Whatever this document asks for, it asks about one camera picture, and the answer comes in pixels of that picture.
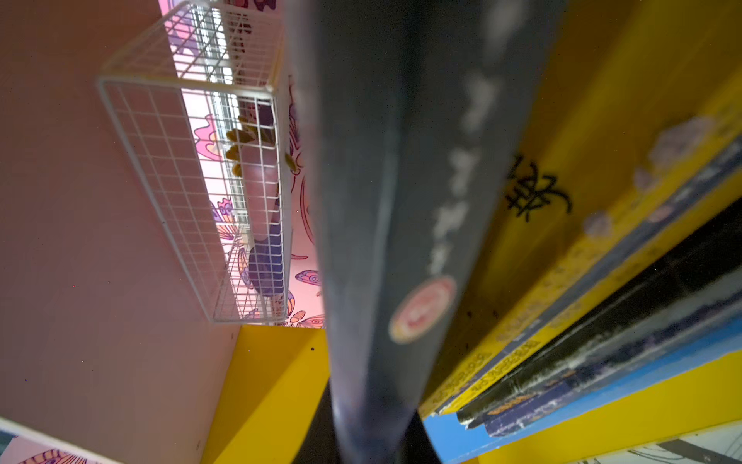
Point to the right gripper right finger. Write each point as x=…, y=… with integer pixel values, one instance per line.
x=416, y=448

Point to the black book orange title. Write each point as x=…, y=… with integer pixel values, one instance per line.
x=690, y=291

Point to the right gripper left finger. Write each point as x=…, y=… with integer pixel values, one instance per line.
x=320, y=444

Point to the yellow cartoon book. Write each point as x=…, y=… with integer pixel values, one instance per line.
x=633, y=143

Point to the yellow pink blue bookshelf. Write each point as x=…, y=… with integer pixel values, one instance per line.
x=104, y=345

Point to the black wolf eye book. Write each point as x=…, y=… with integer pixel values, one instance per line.
x=410, y=112

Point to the white wire basket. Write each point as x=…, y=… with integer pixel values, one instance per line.
x=201, y=102

